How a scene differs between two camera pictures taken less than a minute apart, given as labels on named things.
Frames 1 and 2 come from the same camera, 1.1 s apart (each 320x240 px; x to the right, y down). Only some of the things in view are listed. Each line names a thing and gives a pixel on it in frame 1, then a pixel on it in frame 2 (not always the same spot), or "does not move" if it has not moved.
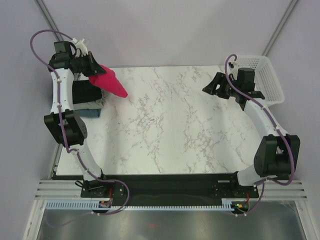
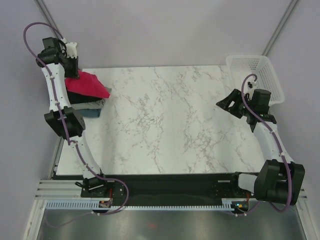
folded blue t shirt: [88, 113] does not move
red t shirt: [108, 81] → [88, 83]
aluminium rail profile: [60, 189] does not move
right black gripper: [219, 79] → [235, 96]
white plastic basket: [266, 80] does not move
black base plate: [163, 187] does not move
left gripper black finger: [93, 66] → [70, 65]
